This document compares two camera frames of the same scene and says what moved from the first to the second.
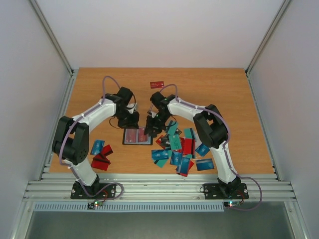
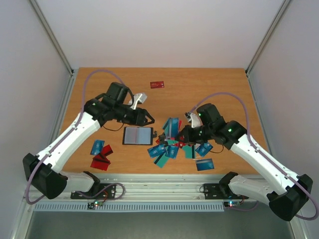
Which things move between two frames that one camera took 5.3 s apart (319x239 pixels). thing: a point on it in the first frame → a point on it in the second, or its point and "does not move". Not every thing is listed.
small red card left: (106, 151) does not move
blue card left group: (97, 147) does not move
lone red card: (157, 84) does not move
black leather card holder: (136, 136) does not move
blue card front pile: (183, 167) → (171, 127)
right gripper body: (154, 123) → (184, 135)
